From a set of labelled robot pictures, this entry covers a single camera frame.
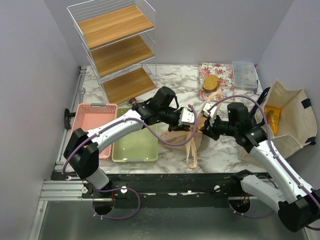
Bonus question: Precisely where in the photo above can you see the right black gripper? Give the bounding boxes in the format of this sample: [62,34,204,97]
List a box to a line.
[199,112,238,141]

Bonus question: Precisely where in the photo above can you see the orange plastic grocery bag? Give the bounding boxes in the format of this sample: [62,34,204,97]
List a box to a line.
[160,92,222,170]

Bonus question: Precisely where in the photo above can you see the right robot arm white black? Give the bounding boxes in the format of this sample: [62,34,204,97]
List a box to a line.
[201,102,320,232]

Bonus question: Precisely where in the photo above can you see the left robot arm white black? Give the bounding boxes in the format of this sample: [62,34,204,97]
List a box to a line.
[62,86,197,198]

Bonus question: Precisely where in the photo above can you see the brown small bottle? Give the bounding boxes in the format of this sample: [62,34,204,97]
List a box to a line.
[129,97,138,107]

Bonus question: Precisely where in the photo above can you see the green plastic basket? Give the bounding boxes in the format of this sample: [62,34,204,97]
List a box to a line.
[111,105,159,163]

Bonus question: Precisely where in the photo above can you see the brown bread slices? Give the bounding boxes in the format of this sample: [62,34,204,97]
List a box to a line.
[203,75,220,93]

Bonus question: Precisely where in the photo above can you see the yellow snack package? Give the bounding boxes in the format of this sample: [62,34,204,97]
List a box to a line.
[264,105,281,136]

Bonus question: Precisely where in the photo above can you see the floral pattern tray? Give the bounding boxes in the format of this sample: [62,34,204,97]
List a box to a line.
[197,62,235,101]

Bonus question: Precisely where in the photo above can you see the clear plastic compartment box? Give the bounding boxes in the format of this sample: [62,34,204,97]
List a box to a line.
[232,61,258,91]

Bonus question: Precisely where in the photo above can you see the beige canvas tote bag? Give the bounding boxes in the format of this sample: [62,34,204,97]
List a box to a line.
[260,80,318,159]

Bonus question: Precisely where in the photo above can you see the pink plastic basket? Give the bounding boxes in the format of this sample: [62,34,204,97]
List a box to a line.
[70,102,118,160]

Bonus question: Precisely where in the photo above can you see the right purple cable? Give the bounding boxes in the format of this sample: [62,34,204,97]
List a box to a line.
[206,94,320,232]

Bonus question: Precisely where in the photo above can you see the white wire wooden shelf rack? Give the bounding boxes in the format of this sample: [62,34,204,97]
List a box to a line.
[67,0,157,105]

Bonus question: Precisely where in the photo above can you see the black clamp handle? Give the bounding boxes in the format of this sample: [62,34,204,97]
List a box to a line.
[63,108,76,130]

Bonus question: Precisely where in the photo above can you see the black metal base rail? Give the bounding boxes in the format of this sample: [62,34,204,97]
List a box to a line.
[51,171,254,213]

